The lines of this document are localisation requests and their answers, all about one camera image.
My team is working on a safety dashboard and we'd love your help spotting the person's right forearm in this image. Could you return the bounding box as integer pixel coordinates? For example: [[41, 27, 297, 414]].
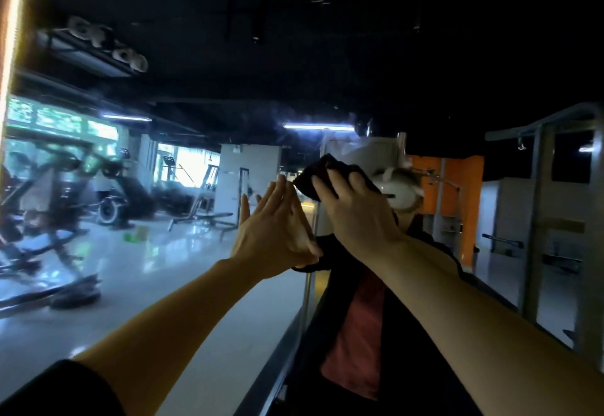
[[363, 234, 604, 416]]

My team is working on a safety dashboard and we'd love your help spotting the dark brown cleaning cloth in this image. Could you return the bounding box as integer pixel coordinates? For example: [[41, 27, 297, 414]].
[[293, 153, 383, 205]]

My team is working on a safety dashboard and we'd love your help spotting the large wall mirror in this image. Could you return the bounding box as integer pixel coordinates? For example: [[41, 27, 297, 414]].
[[0, 0, 604, 416]]

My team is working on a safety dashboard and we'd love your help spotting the person's left forearm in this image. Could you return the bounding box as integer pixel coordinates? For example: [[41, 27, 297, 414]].
[[74, 258, 267, 416]]

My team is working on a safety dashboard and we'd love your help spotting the person's right hand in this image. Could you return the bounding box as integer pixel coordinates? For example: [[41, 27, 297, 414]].
[[312, 168, 409, 268]]

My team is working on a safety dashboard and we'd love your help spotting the person's left hand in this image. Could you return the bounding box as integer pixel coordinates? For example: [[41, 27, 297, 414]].
[[229, 175, 324, 282]]

